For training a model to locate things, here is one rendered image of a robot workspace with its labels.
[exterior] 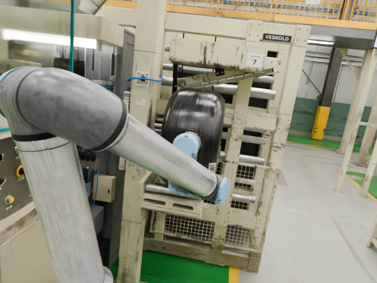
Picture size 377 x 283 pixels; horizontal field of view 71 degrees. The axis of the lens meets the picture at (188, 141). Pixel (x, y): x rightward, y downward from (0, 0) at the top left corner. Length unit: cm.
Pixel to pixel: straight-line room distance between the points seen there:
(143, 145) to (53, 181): 20
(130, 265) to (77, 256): 125
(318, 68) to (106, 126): 1069
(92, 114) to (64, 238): 33
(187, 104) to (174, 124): 13
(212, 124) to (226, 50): 59
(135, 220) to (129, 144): 126
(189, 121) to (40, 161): 85
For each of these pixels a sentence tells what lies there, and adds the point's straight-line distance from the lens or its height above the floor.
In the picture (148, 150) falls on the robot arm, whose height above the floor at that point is 138.
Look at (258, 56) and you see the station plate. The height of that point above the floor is 172.
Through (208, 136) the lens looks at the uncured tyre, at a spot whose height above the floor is 128.
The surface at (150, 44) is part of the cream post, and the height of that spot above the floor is 169.
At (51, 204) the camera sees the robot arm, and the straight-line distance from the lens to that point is 64.
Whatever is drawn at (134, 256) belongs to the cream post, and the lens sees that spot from 191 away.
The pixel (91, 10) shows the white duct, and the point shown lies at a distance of 203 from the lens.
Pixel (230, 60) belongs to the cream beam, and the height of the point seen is 168.
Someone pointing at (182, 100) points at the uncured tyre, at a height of 143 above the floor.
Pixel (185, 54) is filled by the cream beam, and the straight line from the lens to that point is 174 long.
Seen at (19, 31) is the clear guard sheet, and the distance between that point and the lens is 122.
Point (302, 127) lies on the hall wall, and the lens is 1094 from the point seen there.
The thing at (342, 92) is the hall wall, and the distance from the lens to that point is 1128.
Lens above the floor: 154
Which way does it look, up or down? 13 degrees down
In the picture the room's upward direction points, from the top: 7 degrees clockwise
